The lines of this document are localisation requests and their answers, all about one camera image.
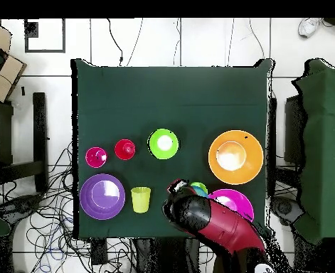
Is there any large orange bowl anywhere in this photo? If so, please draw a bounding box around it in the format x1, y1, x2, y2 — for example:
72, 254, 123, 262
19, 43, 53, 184
208, 129, 265, 186

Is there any black power adapter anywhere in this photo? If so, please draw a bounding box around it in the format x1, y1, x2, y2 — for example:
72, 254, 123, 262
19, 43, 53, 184
90, 240, 109, 265

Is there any red cup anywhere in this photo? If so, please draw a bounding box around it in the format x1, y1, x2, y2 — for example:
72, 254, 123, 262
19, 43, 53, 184
114, 138, 137, 161

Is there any small green bowl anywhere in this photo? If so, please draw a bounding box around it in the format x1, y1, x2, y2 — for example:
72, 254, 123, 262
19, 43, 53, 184
147, 128, 180, 161

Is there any black chair frame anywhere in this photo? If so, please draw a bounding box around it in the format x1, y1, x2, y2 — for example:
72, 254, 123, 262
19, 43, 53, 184
0, 92, 49, 194

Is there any thin grey cable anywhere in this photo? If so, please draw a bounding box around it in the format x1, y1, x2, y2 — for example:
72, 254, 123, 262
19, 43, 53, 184
126, 18, 143, 67

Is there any large pink bowl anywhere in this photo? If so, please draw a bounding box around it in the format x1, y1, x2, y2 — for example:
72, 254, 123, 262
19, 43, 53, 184
208, 188, 255, 223

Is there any lime green cup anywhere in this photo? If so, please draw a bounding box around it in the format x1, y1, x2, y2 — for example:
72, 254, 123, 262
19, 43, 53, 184
189, 181, 208, 194

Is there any blue bowl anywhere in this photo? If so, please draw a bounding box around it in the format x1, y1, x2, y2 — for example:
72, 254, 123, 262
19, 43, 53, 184
193, 187, 210, 199

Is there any black box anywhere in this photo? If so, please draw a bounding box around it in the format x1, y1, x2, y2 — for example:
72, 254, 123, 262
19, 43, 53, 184
283, 95, 308, 166

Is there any white shoe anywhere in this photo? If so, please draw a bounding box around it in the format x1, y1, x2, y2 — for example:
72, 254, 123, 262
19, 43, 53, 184
297, 17, 324, 38

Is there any black cable with plug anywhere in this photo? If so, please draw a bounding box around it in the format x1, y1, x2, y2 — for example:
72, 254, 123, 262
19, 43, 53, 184
106, 18, 124, 67

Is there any yellow cup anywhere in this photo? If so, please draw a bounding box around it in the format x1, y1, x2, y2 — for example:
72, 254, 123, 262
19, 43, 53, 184
130, 186, 151, 214

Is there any purple bowl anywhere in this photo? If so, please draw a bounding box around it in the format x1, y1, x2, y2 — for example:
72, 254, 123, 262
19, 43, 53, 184
79, 173, 126, 220

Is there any dark green tablecloth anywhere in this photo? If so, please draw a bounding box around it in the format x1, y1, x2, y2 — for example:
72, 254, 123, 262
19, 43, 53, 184
70, 58, 275, 240

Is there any magenta cup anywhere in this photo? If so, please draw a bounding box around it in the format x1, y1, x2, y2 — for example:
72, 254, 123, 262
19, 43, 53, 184
85, 146, 109, 169

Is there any tangle of floor cables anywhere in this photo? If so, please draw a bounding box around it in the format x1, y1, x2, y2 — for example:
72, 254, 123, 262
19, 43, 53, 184
0, 140, 154, 273

